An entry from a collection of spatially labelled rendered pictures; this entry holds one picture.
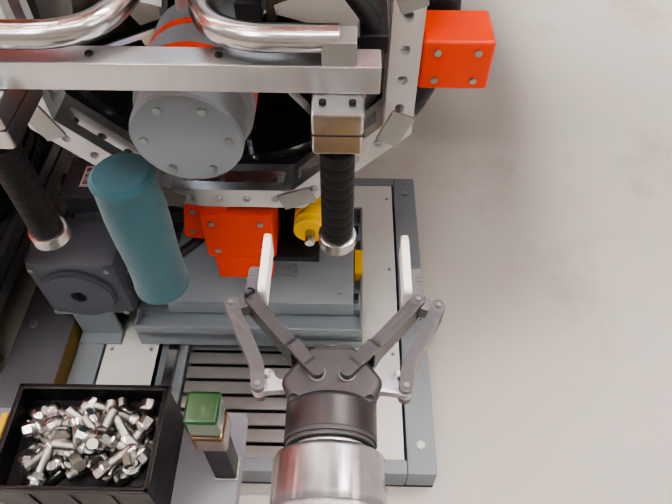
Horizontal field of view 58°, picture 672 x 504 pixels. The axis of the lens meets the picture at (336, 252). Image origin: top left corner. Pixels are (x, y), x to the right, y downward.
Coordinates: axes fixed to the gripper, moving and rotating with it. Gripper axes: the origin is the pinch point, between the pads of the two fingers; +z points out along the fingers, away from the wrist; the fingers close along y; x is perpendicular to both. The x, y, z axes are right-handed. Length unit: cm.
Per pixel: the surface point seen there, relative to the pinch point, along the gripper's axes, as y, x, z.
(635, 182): 87, -84, 94
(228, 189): -17.6, -21.0, 28.6
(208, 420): -14.1, -17.0, -10.8
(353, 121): 1.5, 11.2, 6.5
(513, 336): 42, -83, 40
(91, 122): -37, -11, 33
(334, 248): -0.3, -6.8, 5.8
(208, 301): -28, -60, 34
